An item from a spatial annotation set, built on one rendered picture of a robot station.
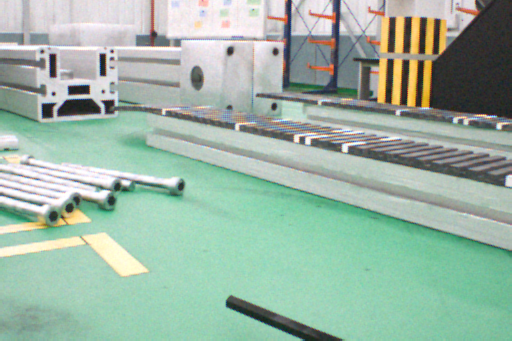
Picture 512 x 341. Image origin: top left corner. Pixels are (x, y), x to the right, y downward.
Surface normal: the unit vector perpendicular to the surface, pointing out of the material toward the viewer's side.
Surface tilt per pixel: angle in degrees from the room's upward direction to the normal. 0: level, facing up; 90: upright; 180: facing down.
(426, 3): 90
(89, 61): 90
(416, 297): 0
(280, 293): 0
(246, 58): 90
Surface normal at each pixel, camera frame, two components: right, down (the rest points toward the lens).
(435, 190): -0.77, 0.10
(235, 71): 0.64, 0.15
